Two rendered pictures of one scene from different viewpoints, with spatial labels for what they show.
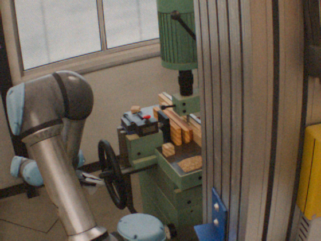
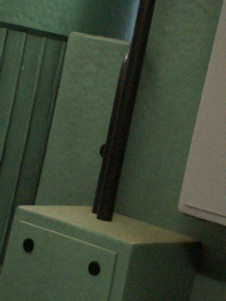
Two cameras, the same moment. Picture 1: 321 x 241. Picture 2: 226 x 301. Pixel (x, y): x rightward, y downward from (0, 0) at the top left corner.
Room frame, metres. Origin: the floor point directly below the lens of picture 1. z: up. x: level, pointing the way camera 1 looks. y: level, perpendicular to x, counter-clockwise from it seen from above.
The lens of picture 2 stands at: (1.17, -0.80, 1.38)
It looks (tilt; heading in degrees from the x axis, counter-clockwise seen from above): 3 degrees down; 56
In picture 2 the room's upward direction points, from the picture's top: 12 degrees clockwise
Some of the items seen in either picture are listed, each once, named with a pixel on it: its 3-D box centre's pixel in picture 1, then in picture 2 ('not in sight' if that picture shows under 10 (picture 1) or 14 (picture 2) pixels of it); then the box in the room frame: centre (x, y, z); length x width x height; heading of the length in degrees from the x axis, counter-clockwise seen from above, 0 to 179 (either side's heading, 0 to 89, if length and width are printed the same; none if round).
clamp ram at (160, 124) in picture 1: (157, 126); not in sight; (1.52, 0.02, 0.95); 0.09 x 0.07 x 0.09; 21
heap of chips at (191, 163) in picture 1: (193, 161); not in sight; (1.30, -0.10, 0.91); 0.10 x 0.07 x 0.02; 111
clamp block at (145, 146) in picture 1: (140, 138); not in sight; (1.50, 0.08, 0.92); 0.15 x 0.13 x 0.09; 21
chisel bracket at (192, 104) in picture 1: (191, 103); not in sight; (1.54, -0.13, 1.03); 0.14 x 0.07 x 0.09; 111
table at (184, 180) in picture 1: (161, 143); not in sight; (1.53, 0.00, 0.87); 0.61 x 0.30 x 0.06; 21
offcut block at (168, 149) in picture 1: (168, 149); not in sight; (1.39, -0.02, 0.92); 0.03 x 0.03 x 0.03; 23
